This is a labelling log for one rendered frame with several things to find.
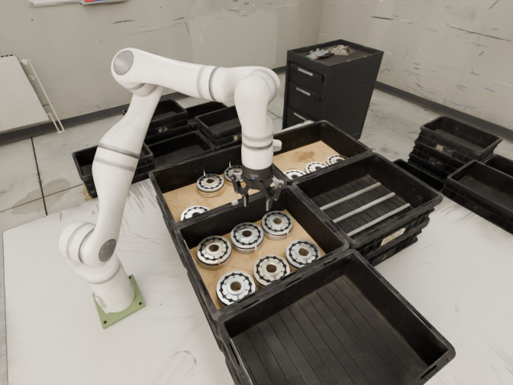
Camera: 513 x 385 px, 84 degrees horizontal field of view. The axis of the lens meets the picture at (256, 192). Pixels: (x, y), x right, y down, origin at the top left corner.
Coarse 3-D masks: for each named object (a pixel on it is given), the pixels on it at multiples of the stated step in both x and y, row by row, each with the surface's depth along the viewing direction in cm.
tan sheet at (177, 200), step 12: (168, 192) 107; (180, 192) 107; (192, 192) 107; (228, 192) 107; (252, 192) 107; (168, 204) 102; (180, 204) 102; (192, 204) 102; (204, 204) 102; (216, 204) 102; (180, 216) 98
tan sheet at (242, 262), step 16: (256, 224) 95; (272, 240) 90; (288, 240) 90; (192, 256) 85; (240, 256) 85; (256, 256) 85; (304, 256) 85; (208, 272) 81; (224, 272) 81; (272, 272) 81; (208, 288) 78; (256, 288) 78
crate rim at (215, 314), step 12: (240, 204) 88; (204, 216) 84; (180, 228) 80; (180, 240) 77; (336, 252) 74; (192, 264) 71; (312, 264) 71; (288, 276) 69; (204, 288) 68; (264, 288) 67; (204, 300) 67; (240, 300) 65; (216, 312) 62
